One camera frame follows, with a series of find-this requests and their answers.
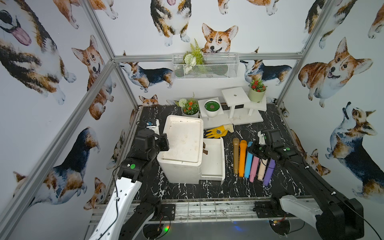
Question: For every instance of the pink toy microphone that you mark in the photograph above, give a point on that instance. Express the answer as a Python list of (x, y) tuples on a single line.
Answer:
[(254, 168)]

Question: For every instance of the orange toy microphone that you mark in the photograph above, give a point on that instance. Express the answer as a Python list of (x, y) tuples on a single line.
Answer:
[(242, 159)]

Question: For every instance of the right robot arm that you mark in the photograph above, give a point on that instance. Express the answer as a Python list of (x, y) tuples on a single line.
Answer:
[(334, 216)]

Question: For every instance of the white wire wall basket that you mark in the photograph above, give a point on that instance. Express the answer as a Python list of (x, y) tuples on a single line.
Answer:
[(217, 66)]

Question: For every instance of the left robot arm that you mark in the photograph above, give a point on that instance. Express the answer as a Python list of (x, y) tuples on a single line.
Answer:
[(137, 164)]

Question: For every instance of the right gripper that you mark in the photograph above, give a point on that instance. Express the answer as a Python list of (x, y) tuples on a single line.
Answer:
[(253, 149)]

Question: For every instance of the purple toy microphone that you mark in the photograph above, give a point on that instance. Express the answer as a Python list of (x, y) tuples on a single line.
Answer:
[(269, 172)]

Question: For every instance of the white plastic drawer cabinet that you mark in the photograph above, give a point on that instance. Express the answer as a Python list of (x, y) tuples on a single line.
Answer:
[(182, 163)]

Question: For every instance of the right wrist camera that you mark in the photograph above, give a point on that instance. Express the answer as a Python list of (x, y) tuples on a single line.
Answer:
[(261, 137)]

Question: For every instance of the yellow work glove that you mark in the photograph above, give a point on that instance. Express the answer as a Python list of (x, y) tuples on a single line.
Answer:
[(220, 131)]

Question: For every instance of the white cabinet bottom drawer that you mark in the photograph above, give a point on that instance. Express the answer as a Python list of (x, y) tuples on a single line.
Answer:
[(213, 161)]

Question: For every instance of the blue toy microphone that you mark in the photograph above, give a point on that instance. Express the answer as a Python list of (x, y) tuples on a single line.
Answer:
[(249, 159)]

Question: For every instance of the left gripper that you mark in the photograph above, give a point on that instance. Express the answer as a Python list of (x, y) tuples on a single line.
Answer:
[(163, 142)]

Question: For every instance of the green fern white flower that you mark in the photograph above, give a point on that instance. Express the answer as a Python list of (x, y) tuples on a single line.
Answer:
[(193, 57)]

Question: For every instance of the green pot red flowers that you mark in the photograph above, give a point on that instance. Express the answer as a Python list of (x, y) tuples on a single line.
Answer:
[(257, 90)]

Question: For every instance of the beige toy microphone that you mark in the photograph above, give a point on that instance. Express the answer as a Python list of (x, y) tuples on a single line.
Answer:
[(262, 169)]

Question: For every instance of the gold toy microphone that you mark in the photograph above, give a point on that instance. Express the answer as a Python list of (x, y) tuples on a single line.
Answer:
[(236, 154)]

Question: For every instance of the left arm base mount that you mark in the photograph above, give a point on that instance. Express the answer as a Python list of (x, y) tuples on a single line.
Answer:
[(164, 212)]

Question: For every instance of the white pot orange flowers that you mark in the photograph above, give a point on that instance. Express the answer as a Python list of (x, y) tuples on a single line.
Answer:
[(189, 107)]

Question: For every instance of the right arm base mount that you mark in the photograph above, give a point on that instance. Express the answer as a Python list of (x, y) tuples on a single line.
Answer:
[(270, 209)]

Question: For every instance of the white pot green moss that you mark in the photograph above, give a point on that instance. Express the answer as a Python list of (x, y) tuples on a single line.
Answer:
[(212, 108)]

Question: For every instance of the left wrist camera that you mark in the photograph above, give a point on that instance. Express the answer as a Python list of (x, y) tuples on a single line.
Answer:
[(153, 124)]

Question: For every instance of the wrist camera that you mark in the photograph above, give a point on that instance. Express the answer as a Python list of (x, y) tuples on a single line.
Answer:
[(153, 124), (261, 137)]

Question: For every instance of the white tiered display stand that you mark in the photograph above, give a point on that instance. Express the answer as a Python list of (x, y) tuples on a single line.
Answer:
[(242, 111)]

